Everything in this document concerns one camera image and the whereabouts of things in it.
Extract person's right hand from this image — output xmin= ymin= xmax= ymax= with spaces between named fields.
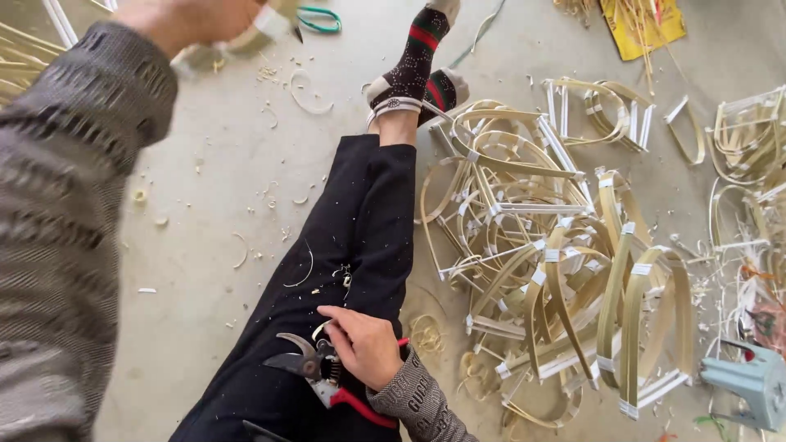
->
xmin=316 ymin=305 xmax=407 ymax=392

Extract person's left hand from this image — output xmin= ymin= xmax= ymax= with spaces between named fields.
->
xmin=113 ymin=0 xmax=266 ymax=60

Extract red handled pruning shears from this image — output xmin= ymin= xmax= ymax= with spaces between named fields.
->
xmin=263 ymin=332 xmax=411 ymax=430

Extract taped bamboo strip frame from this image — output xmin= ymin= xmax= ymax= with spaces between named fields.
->
xmin=171 ymin=0 xmax=303 ymax=79

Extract person's black trouser legs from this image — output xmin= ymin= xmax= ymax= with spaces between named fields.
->
xmin=169 ymin=134 xmax=418 ymax=442

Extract coil of thin bamboo shavings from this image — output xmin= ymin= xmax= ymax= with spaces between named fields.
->
xmin=408 ymin=313 xmax=447 ymax=355

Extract curled bamboo shaving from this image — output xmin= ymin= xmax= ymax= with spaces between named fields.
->
xmin=289 ymin=69 xmax=335 ymax=116

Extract heap of taped bamboo frames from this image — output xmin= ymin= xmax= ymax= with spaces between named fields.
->
xmin=416 ymin=98 xmax=696 ymax=431

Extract dark patterned striped sock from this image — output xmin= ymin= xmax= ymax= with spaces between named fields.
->
xmin=418 ymin=68 xmax=470 ymax=128
xmin=366 ymin=0 xmax=461 ymax=119

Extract pale green flat strip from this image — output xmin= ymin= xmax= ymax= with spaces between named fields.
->
xmin=447 ymin=0 xmax=508 ymax=70

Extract single bamboo strip loop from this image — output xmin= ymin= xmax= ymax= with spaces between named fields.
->
xmin=664 ymin=95 xmax=707 ymax=167

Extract white sticks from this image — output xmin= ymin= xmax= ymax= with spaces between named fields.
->
xmin=42 ymin=0 xmax=81 ymax=49

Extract bundle of loose bamboo strips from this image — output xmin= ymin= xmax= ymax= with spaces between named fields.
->
xmin=0 ymin=21 xmax=68 ymax=106

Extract light blue plastic stool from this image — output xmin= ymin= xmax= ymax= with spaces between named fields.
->
xmin=699 ymin=339 xmax=786 ymax=432

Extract yellow plastic bag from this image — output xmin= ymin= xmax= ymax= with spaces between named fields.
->
xmin=599 ymin=0 xmax=688 ymax=62

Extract pile of bamboo frames and scraps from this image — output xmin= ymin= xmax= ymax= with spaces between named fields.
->
xmin=688 ymin=86 xmax=786 ymax=360

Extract green handled scissors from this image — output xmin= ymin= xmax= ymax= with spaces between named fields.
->
xmin=296 ymin=5 xmax=343 ymax=35

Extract bamboo frame with white sticks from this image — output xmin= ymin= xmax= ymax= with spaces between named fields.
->
xmin=542 ymin=77 xmax=656 ymax=153

